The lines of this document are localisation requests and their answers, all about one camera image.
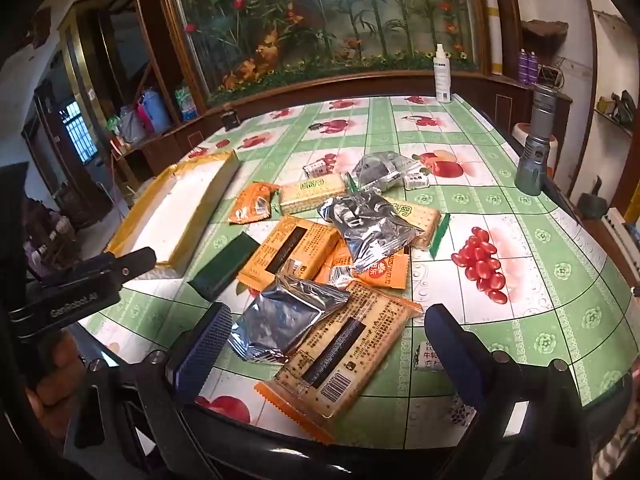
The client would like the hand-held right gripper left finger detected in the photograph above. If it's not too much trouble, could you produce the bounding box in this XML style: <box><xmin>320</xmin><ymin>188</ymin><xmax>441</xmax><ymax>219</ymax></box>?
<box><xmin>65</xmin><ymin>302</ymin><xmax>281</xmax><ymax>480</ymax></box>

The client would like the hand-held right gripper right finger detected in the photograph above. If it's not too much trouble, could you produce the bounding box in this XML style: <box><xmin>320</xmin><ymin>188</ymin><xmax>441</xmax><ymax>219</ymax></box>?
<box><xmin>424</xmin><ymin>304</ymin><xmax>636</xmax><ymax>480</ymax></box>

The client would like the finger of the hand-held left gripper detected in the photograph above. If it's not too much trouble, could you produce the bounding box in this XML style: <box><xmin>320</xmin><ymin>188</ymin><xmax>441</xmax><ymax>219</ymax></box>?
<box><xmin>30</xmin><ymin>246</ymin><xmax>157</xmax><ymax>294</ymax></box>

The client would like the white candy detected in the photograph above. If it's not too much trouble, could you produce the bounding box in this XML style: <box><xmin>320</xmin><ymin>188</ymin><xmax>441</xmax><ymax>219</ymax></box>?
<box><xmin>402</xmin><ymin>170</ymin><xmax>432</xmax><ymax>191</ymax></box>
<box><xmin>414</xmin><ymin>342</ymin><xmax>448</xmax><ymax>373</ymax></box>
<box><xmin>303</xmin><ymin>155</ymin><xmax>337</xmax><ymax>177</ymax></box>

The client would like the yellow shallow cardboard tray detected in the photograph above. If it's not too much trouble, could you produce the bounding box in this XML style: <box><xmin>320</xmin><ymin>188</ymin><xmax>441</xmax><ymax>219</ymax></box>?
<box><xmin>105</xmin><ymin>150</ymin><xmax>242</xmax><ymax>268</ymax></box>

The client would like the silver foil snack packet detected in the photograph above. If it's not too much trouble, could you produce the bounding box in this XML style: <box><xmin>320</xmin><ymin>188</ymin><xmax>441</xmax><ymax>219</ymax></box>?
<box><xmin>229</xmin><ymin>275</ymin><xmax>351</xmax><ymax>365</ymax></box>
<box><xmin>317</xmin><ymin>194</ymin><xmax>426</xmax><ymax>267</ymax></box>

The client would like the dark green snack packet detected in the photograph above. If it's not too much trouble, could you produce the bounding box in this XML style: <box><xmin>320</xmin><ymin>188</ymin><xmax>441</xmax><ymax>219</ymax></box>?
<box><xmin>189</xmin><ymin>232</ymin><xmax>261</xmax><ymax>298</ymax></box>

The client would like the small orange snack packet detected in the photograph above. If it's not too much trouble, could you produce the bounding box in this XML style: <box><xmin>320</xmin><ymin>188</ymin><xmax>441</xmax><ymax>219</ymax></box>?
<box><xmin>314</xmin><ymin>240</ymin><xmax>358</xmax><ymax>288</ymax></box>
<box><xmin>227</xmin><ymin>181</ymin><xmax>282</xmax><ymax>226</ymax></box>
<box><xmin>350</xmin><ymin>250</ymin><xmax>412</xmax><ymax>291</ymax></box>

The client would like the large orange cracker packet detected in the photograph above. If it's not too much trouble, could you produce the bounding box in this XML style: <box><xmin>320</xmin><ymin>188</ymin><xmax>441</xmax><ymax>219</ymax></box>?
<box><xmin>255</xmin><ymin>282</ymin><xmax>425</xmax><ymax>446</ymax></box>
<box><xmin>237</xmin><ymin>215</ymin><xmax>343</xmax><ymax>291</ymax></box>

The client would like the green cracker packet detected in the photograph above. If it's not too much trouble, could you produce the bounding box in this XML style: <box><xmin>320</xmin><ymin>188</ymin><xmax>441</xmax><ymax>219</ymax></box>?
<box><xmin>277</xmin><ymin>174</ymin><xmax>348</xmax><ymax>213</ymax></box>
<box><xmin>385</xmin><ymin>200</ymin><xmax>451</xmax><ymax>261</ymax></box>

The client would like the clear packet with dark snack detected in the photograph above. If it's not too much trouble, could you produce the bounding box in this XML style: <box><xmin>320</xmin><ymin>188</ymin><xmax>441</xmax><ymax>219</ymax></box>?
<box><xmin>347</xmin><ymin>152</ymin><xmax>423</xmax><ymax>193</ymax></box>

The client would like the person's left hand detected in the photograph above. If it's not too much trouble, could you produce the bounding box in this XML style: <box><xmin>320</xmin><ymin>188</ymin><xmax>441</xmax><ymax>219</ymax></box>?
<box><xmin>25</xmin><ymin>332</ymin><xmax>90</xmax><ymax>441</ymax></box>

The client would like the fruit print tablecloth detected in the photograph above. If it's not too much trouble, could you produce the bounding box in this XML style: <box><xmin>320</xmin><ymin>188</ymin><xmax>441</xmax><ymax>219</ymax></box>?
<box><xmin>75</xmin><ymin>92</ymin><xmax>640</xmax><ymax>453</ymax></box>

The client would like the barred window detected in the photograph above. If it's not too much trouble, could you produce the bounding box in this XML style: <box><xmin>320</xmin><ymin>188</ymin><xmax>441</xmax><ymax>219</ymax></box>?
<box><xmin>55</xmin><ymin>100</ymin><xmax>98</xmax><ymax>166</ymax></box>

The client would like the blue thermos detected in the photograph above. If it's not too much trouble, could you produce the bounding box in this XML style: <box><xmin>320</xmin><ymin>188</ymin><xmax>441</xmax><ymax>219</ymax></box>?
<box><xmin>145</xmin><ymin>89</ymin><xmax>172</xmax><ymax>133</ymax></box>

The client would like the grey flashlight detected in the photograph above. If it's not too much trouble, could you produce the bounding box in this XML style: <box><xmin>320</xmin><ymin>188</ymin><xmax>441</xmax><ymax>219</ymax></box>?
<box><xmin>515</xmin><ymin>85</ymin><xmax>558</xmax><ymax>197</ymax></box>

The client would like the white spray bottle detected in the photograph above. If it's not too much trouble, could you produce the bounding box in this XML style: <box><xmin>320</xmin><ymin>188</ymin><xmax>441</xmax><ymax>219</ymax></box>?
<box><xmin>434</xmin><ymin>44</ymin><xmax>452</xmax><ymax>104</ymax></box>

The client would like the floral painted glass panel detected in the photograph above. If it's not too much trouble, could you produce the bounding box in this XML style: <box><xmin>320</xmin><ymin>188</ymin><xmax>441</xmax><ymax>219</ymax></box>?
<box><xmin>160</xmin><ymin>0</ymin><xmax>488</xmax><ymax>106</ymax></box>

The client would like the white yellow rolled mat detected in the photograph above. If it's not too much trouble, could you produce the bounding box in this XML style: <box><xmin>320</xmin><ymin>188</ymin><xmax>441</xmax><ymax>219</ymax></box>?
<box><xmin>477</xmin><ymin>0</ymin><xmax>506</xmax><ymax>77</ymax></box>

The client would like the wire basket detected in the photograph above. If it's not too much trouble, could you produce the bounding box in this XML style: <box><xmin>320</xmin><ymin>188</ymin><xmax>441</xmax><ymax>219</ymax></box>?
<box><xmin>537</xmin><ymin>62</ymin><xmax>566</xmax><ymax>91</ymax></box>

